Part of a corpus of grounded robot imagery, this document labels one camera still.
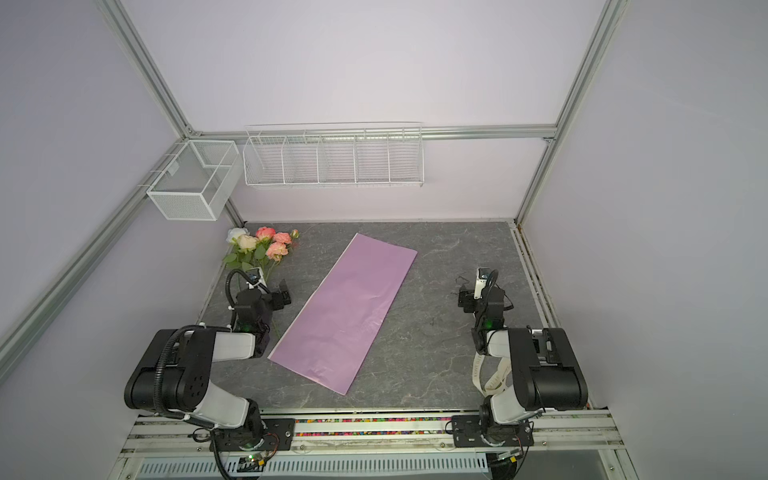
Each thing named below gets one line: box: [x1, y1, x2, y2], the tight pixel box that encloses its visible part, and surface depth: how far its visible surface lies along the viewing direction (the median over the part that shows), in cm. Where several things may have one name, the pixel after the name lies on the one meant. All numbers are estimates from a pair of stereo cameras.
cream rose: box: [236, 234, 257, 274], surface depth 113 cm
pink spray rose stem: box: [265, 229, 300, 283], surface depth 110 cm
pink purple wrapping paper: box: [268, 233, 418, 395], surface depth 97 cm
